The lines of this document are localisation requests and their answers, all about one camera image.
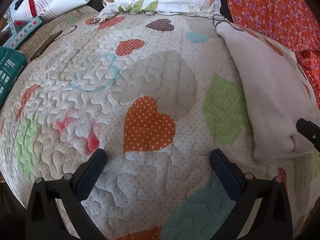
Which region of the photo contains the pale pink knit sweater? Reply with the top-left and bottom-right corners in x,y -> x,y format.
213,14 -> 319,163

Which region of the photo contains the teal packaged box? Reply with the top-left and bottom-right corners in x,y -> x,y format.
0,46 -> 27,108

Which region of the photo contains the light blue game box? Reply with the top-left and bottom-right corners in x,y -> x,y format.
3,16 -> 42,49

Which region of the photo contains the heart patterned quilt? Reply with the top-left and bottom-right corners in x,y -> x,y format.
1,8 -> 319,239

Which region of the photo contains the dark flat phone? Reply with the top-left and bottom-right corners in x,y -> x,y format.
30,30 -> 63,61

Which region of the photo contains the orange floral bedsheet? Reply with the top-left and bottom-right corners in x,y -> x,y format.
227,0 -> 319,98

